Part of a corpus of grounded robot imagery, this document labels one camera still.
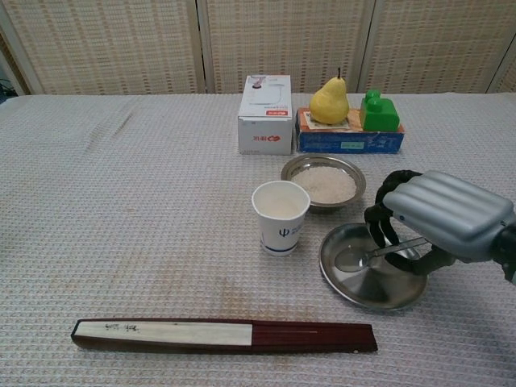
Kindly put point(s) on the steel spoon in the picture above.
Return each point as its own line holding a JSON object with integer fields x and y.
{"x": 350, "y": 259}

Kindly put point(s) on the green toy block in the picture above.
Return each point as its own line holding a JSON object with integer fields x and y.
{"x": 379, "y": 115}

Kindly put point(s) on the woven bamboo folding screen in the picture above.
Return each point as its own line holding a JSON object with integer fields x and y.
{"x": 101, "y": 40}

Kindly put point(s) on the steel plate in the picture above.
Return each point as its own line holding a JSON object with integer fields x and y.
{"x": 363, "y": 290}

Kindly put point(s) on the white woven tablecloth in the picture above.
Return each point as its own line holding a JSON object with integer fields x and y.
{"x": 121, "y": 201}

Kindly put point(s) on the steel bowl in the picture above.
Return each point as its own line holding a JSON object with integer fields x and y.
{"x": 292, "y": 167}

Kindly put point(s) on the white paper cup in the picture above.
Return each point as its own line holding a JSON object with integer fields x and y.
{"x": 280, "y": 231}

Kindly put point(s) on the blue cardboard box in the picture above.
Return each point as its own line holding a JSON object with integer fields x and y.
{"x": 322, "y": 143}

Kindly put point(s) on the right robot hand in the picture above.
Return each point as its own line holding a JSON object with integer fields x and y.
{"x": 447, "y": 209}

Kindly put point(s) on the yellow pear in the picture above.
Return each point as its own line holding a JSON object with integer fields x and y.
{"x": 329, "y": 102}

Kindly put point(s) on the white product box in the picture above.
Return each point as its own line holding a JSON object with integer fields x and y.
{"x": 264, "y": 137}

